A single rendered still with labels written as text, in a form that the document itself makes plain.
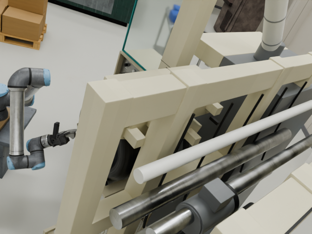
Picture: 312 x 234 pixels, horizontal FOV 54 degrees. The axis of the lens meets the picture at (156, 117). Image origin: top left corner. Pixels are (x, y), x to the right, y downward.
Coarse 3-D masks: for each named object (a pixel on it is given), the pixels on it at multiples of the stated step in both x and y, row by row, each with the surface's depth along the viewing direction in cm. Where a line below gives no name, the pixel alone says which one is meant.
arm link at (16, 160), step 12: (24, 72) 194; (12, 84) 192; (24, 84) 195; (12, 96) 194; (24, 96) 199; (12, 108) 195; (12, 120) 196; (12, 132) 197; (12, 144) 198; (12, 156) 198; (24, 156) 204; (12, 168) 199; (24, 168) 204
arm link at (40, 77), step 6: (30, 72) 196; (36, 72) 198; (42, 72) 201; (48, 72) 203; (30, 78) 196; (36, 78) 198; (42, 78) 200; (48, 78) 202; (30, 84) 199; (36, 84) 201; (42, 84) 203; (48, 84) 205; (30, 90) 216; (36, 90) 216; (30, 96) 232; (30, 102) 253
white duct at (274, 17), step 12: (276, 0) 161; (288, 0) 165; (264, 12) 176; (276, 12) 168; (264, 24) 182; (276, 24) 176; (264, 36) 189; (276, 36) 184; (264, 48) 197; (276, 48) 194
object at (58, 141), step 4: (60, 132) 212; (64, 132) 209; (48, 136) 210; (56, 136) 209; (60, 136) 208; (64, 136) 208; (48, 140) 209; (52, 140) 212; (56, 140) 211; (60, 140) 209; (64, 140) 208; (68, 140) 213; (52, 144) 212; (56, 144) 213; (60, 144) 209; (64, 144) 209
